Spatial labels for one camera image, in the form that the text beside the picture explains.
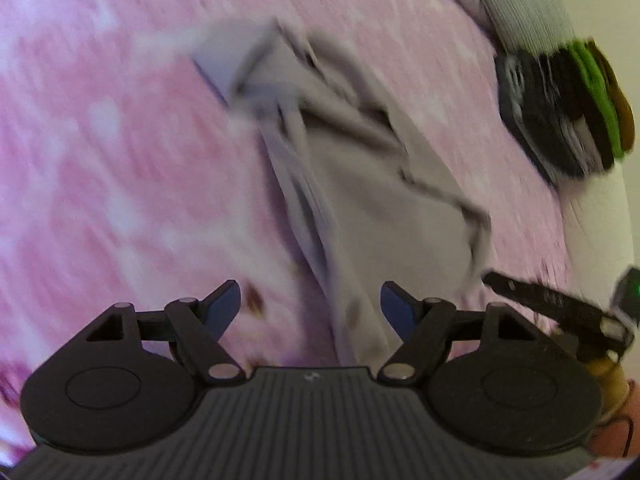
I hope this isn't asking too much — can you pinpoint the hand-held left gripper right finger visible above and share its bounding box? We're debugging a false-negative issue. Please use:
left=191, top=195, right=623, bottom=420
left=377, top=280, right=551, bottom=386

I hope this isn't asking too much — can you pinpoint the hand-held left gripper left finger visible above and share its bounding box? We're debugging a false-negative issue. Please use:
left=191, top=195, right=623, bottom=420
left=85, top=280, right=243, bottom=386

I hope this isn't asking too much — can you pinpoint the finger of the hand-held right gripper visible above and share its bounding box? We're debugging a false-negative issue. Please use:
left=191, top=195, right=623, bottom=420
left=481, top=270, right=632, bottom=362

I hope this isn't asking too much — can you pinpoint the beige garment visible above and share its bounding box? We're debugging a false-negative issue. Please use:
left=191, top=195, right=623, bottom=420
left=192, top=17, right=493, bottom=368

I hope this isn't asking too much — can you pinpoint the person's right hand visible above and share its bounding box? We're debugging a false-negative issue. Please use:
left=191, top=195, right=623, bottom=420
left=584, top=355, right=632, bottom=428

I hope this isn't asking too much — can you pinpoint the pink rose blanket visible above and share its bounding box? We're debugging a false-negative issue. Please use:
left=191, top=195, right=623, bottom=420
left=0, top=0, right=576, bottom=461

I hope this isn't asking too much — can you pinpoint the brown folded garment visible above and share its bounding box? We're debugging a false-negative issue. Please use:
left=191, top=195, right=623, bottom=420
left=592, top=39, right=636, bottom=153

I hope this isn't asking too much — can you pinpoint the green folded garment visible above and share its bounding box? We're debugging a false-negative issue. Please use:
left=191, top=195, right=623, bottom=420
left=567, top=37, right=626, bottom=161

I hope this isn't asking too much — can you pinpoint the grey knitted folded garment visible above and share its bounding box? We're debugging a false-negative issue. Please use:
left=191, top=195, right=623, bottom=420
left=475, top=0, right=576, bottom=56

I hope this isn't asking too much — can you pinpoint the black cable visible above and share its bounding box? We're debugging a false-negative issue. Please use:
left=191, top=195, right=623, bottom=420
left=596, top=416, right=635, bottom=460

